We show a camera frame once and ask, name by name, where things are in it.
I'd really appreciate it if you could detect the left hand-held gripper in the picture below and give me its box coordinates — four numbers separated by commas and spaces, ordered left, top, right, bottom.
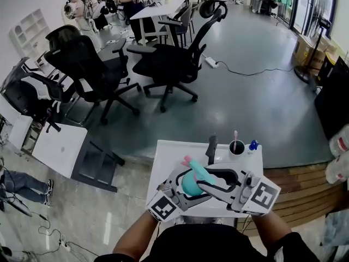
147, 168, 214, 224

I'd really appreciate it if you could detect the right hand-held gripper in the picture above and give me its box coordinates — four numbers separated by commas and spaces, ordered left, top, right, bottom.
196, 163, 282, 217

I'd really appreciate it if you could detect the teal spray bottle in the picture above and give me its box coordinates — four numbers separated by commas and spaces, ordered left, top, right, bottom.
180, 170, 204, 198

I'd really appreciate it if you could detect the teal pink spray head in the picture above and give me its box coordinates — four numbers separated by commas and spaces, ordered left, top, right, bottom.
183, 154, 219, 187

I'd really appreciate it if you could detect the person's left forearm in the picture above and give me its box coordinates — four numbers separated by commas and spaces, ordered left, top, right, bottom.
112, 211, 165, 262

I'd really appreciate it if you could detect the person's right forearm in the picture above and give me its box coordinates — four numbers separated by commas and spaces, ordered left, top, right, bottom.
250, 211, 294, 257

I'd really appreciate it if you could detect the white cup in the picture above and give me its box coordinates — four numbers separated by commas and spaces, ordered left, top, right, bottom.
228, 139, 246, 157

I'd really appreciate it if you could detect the person's black shirt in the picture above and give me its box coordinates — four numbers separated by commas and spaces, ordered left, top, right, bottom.
94, 223, 329, 262

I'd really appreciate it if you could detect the wooden slatted platform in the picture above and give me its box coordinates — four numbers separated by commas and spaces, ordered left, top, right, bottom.
236, 161, 345, 230

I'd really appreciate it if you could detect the clear plastic bottles pack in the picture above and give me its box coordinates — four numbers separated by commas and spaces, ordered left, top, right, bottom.
325, 124, 349, 185

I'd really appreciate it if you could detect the clear plastic bag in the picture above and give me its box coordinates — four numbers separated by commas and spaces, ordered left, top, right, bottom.
322, 209, 349, 248

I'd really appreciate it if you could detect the small white power strip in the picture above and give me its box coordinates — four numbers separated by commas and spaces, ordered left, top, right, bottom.
58, 234, 72, 250

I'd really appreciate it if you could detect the white side table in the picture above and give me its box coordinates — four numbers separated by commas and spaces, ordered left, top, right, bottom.
32, 122, 88, 178

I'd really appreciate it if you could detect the black headrest office chair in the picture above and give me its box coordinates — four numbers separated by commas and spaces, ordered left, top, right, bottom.
127, 0, 228, 113

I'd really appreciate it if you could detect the black flat panel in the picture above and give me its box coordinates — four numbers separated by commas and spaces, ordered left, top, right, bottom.
314, 55, 349, 140

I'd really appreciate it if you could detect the cardboard box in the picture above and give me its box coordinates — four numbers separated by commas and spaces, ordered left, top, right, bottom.
292, 33, 339, 76

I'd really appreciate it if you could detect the black floor stand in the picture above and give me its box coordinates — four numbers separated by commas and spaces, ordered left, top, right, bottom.
293, 17, 332, 85

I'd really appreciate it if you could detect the black mesh office chair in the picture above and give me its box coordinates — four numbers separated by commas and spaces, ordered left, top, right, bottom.
44, 25, 143, 126

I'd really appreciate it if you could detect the dark chair behind table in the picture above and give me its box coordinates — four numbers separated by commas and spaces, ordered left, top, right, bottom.
158, 1, 195, 47

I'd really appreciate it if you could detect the white office table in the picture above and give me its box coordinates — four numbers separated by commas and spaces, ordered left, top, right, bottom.
129, 0, 187, 45

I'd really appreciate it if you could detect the white shelf cabinet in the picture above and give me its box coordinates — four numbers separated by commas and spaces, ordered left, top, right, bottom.
9, 8, 52, 60

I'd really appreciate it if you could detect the black table frame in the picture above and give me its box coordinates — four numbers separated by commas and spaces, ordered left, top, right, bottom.
70, 134, 126, 194

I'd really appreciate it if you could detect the black floor cable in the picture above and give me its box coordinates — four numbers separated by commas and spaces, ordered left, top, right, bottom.
216, 61, 297, 76

